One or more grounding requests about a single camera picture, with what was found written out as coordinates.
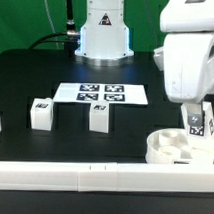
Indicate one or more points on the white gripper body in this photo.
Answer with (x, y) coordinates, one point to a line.
(188, 66)

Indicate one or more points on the white round stool seat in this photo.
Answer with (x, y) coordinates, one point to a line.
(173, 145)

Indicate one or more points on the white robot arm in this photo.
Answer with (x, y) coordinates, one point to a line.
(184, 16)

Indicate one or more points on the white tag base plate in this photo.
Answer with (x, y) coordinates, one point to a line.
(112, 93)

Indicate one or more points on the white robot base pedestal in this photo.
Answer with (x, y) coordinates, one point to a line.
(104, 36)

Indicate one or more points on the white front fence rail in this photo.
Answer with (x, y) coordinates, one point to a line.
(41, 176)

